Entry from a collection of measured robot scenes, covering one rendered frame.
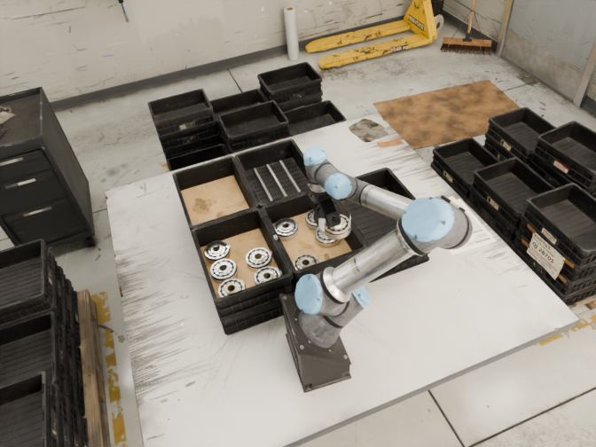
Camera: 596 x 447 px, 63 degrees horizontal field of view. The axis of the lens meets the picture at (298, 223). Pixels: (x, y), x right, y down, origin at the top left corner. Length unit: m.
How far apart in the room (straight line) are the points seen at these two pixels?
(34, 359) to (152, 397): 0.87
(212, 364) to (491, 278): 1.15
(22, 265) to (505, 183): 2.68
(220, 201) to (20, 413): 1.17
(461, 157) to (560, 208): 0.84
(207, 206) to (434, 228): 1.26
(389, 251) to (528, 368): 1.58
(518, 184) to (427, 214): 1.88
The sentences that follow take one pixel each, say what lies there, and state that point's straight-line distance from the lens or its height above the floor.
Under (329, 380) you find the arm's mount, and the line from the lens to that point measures 1.77.
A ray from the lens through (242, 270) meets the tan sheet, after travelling 1.95.
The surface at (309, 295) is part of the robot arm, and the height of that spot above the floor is 1.15.
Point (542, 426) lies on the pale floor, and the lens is 2.65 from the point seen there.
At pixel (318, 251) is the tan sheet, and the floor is 0.83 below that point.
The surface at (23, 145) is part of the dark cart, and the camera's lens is 3.02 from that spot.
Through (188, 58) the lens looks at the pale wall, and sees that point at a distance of 5.10.
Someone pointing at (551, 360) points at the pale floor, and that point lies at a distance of 2.83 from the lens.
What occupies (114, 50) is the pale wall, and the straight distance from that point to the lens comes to 4.99.
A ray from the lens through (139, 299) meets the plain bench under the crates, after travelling 2.15.
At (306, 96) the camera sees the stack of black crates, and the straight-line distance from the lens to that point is 3.60.
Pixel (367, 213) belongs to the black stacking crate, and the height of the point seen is 0.83.
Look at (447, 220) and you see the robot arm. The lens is 1.25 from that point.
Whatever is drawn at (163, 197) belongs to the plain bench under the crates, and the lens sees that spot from 2.58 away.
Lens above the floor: 2.30
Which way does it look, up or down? 45 degrees down
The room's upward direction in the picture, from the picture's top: 6 degrees counter-clockwise
